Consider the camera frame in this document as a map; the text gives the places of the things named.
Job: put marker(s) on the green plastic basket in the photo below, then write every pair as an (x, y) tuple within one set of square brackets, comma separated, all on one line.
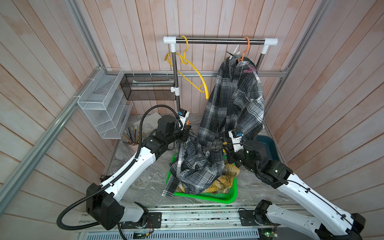
[(218, 198)]

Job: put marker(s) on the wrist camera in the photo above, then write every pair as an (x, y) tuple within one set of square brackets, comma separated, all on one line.
[(183, 115), (235, 138)]

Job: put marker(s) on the white wire shelf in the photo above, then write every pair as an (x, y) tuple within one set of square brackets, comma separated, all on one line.
[(105, 104)]

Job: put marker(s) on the yellow plaid shirt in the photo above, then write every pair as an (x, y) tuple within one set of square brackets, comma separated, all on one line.
[(196, 179)]

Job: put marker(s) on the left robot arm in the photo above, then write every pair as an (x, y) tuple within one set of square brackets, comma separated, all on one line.
[(104, 202)]

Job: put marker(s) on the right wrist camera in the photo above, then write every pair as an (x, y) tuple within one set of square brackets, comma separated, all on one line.
[(235, 138)]

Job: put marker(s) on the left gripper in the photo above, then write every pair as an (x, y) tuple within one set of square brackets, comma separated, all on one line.
[(185, 132)]

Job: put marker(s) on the pink clothespin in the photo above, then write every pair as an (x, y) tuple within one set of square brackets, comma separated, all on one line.
[(251, 70)]

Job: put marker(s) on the grey plaid shirt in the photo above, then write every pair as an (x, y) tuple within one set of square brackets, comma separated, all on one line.
[(236, 103), (193, 152)]

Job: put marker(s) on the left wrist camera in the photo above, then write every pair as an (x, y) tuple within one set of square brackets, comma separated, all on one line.
[(183, 115)]

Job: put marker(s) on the black mesh shelf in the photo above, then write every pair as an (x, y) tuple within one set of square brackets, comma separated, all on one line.
[(147, 87)]

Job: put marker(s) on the metal clothes rack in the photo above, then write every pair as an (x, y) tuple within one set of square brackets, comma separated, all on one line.
[(180, 45)]

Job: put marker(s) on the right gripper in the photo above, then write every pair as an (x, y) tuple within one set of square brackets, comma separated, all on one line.
[(231, 155)]

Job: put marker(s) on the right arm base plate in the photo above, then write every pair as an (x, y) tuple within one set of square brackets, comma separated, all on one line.
[(254, 218)]

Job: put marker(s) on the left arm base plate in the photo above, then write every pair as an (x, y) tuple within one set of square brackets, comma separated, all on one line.
[(149, 220)]

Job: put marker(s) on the pink pencil cup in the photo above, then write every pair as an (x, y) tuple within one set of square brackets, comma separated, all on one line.
[(130, 137)]

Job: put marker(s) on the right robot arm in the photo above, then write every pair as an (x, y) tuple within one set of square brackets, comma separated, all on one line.
[(327, 221)]

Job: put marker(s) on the dark teal tray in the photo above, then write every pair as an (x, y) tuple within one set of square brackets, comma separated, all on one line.
[(267, 147)]

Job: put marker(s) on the aluminium front rail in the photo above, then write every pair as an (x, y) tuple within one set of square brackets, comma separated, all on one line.
[(200, 216)]

